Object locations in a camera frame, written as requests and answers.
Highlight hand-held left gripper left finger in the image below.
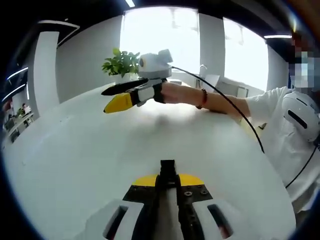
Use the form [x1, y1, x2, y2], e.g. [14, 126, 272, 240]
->
[86, 173, 161, 240]

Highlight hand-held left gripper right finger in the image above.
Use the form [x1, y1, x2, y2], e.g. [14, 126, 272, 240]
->
[175, 173, 252, 240]

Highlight black plastic buckle pronged part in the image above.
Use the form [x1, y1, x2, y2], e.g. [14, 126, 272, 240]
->
[155, 174, 181, 191]

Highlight black plastic buckle socket part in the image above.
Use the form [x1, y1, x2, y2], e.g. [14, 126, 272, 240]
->
[159, 159, 177, 177]

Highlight person's right hand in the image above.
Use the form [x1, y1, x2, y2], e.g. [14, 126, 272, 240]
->
[149, 78, 174, 105]

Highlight white plant pot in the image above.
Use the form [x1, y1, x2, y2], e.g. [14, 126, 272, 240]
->
[114, 71, 140, 85]

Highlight green potted plant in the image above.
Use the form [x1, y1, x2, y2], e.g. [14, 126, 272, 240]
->
[101, 48, 141, 79]

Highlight bright window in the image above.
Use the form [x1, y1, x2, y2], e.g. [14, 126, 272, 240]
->
[222, 17, 270, 92]
[119, 6, 201, 81]

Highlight wide white pillar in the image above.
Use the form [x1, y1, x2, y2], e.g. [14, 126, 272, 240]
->
[33, 30, 61, 119]

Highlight person in white shirt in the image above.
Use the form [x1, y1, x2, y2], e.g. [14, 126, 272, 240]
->
[245, 85, 320, 221]

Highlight row of white office desks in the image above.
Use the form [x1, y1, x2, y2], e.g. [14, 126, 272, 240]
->
[4, 111, 35, 144]

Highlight white worn device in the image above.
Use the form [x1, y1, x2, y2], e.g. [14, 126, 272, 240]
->
[281, 90, 320, 144]

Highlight red bead bracelet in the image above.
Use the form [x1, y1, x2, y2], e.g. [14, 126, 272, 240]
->
[195, 87, 209, 110]

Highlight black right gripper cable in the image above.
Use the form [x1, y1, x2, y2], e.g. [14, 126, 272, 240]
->
[170, 65, 266, 154]

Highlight black worn device cable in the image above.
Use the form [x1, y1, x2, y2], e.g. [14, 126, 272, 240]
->
[284, 144, 320, 189]

